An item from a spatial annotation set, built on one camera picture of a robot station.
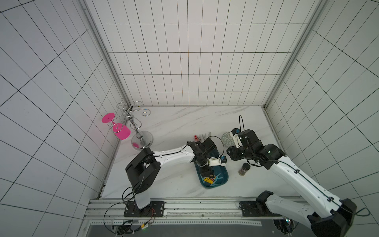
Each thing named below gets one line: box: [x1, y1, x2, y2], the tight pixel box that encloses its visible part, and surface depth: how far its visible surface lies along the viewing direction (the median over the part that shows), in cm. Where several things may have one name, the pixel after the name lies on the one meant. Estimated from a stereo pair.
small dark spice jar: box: [238, 162, 251, 177], surface depth 79 cm
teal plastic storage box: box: [194, 162, 229, 189], surface depth 81 cm
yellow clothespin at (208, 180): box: [203, 177, 214, 185], surface depth 83 cm
